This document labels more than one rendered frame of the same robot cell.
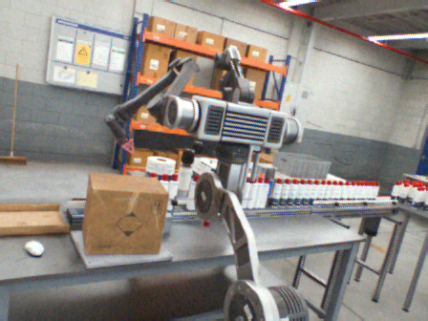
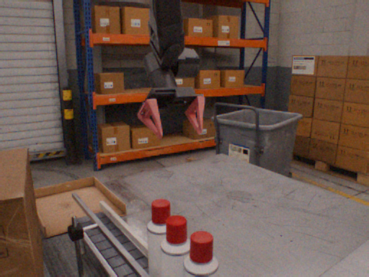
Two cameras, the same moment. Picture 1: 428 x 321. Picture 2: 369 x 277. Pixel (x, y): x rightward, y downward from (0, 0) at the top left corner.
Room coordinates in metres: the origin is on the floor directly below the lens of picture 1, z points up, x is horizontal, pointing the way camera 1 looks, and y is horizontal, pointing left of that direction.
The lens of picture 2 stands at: (1.85, -0.16, 1.32)
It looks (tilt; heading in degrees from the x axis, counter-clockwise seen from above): 15 degrees down; 90
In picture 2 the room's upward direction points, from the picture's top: straight up
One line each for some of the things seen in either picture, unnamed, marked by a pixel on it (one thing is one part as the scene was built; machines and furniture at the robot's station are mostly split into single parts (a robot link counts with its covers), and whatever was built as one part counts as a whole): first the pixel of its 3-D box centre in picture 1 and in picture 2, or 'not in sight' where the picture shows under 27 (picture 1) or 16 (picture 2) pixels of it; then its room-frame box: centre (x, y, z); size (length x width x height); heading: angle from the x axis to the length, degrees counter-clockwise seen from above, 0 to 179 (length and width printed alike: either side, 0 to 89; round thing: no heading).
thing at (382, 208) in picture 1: (342, 250); not in sight; (2.87, -1.18, 0.47); 1.17 x 0.38 x 0.94; 125
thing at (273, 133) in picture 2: not in sight; (255, 148); (2.60, 2.71, 0.48); 0.89 x 0.63 x 0.96; 49
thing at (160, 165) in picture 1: (160, 169); not in sight; (2.48, 0.40, 0.95); 0.20 x 0.20 x 0.14
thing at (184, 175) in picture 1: (185, 171); not in sight; (2.25, 0.20, 1.03); 0.09 x 0.09 x 0.30
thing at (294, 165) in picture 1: (300, 165); not in sight; (4.28, -0.98, 0.91); 0.60 x 0.40 x 0.22; 123
